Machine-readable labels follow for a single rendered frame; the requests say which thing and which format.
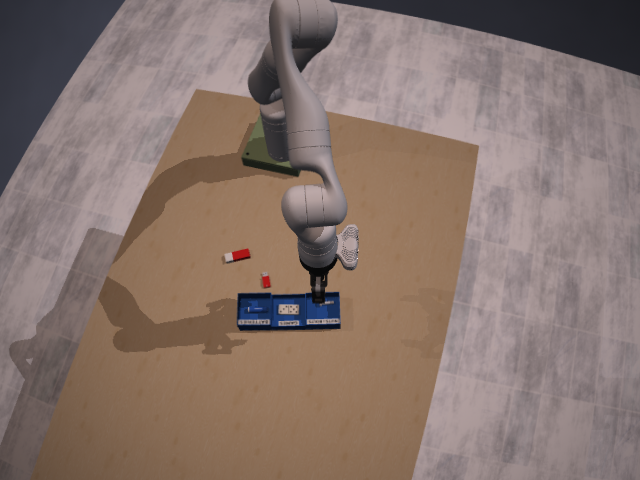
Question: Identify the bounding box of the blue rack of three bins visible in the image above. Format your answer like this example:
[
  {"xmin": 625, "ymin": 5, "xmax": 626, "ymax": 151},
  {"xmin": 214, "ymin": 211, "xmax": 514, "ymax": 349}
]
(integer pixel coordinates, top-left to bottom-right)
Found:
[{"xmin": 237, "ymin": 292, "xmax": 341, "ymax": 331}]

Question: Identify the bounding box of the white domino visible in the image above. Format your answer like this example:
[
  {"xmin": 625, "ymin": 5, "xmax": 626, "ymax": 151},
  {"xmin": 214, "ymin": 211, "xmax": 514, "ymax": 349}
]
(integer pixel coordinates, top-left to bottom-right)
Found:
[{"xmin": 279, "ymin": 304, "xmax": 299, "ymax": 315}]

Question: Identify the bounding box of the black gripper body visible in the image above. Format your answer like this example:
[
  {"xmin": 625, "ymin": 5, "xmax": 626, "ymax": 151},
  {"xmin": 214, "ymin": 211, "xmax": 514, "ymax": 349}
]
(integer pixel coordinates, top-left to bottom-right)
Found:
[{"xmin": 299, "ymin": 256, "xmax": 338, "ymax": 281}]

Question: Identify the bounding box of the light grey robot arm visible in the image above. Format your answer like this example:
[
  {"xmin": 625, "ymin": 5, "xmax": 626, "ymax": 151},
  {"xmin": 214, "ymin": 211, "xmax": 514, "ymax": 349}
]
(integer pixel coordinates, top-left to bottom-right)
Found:
[{"xmin": 248, "ymin": 0, "xmax": 359, "ymax": 270}]

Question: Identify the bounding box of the red and white eraser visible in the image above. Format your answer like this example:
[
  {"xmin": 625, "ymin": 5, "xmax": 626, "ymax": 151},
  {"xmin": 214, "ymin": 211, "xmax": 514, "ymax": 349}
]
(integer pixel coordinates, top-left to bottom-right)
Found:
[{"xmin": 225, "ymin": 249, "xmax": 250, "ymax": 264}]

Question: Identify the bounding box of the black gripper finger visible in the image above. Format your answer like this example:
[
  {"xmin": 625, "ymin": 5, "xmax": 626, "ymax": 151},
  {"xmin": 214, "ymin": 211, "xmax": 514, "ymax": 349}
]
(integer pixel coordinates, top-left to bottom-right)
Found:
[{"xmin": 309, "ymin": 271, "xmax": 329, "ymax": 304}]

